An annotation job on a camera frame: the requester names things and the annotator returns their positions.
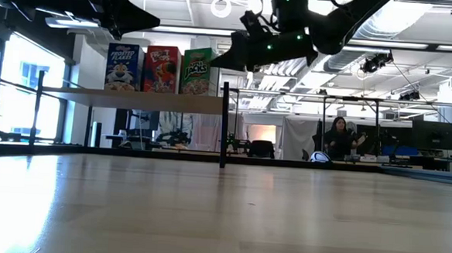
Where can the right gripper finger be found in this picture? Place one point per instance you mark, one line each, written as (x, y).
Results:
(235, 59)

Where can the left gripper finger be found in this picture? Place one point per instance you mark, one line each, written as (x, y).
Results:
(127, 18)

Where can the blue Frosted Flakes cereal box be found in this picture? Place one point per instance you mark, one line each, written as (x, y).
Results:
(121, 68)

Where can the red Froot Loops cereal box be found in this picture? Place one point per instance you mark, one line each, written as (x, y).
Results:
(161, 70)

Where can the black background robot arm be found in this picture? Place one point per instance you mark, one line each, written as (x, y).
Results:
(173, 137)

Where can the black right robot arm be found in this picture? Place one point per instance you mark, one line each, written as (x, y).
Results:
(332, 27)

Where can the long ceiling light bar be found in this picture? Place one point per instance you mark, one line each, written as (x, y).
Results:
(192, 30)

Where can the pink curtain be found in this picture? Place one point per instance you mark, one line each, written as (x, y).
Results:
(208, 133)

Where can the white curtain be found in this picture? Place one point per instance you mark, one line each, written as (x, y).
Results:
(297, 140)

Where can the black chair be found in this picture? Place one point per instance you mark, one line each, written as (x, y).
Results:
(261, 149)

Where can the person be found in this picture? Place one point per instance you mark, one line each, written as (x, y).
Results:
(339, 142)

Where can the black computer monitor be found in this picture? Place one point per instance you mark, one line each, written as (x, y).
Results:
(433, 135)

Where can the blue bar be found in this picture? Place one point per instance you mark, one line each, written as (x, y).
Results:
(432, 176)

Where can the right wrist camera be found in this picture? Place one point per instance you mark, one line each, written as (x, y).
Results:
(254, 23)

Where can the background black metal frame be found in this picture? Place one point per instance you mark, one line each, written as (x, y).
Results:
(324, 108)

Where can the wooden shelf black metal frame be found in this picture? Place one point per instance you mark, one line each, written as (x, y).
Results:
(134, 100)

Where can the black overhead camera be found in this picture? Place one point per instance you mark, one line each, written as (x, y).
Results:
(374, 64)
(409, 96)

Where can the black aluminium rig frame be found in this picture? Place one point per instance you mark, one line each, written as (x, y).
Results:
(93, 150)

